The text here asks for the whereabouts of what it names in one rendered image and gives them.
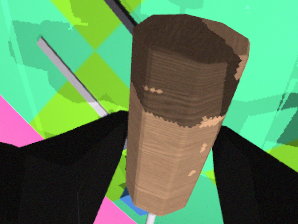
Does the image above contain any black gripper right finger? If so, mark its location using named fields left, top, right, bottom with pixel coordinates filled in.
left=212, top=125, right=298, bottom=224

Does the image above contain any grey l-shaped hook tool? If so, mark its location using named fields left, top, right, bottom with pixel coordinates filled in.
left=105, top=0, right=137, bottom=36

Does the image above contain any wooden-handled metal pick tool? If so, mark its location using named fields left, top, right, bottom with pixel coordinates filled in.
left=126, top=14, right=250, bottom=224

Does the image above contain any blue block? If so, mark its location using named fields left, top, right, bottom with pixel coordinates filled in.
left=120, top=186, right=148, bottom=216

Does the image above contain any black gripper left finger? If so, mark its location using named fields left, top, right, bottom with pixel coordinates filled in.
left=0, top=109, right=128, bottom=224

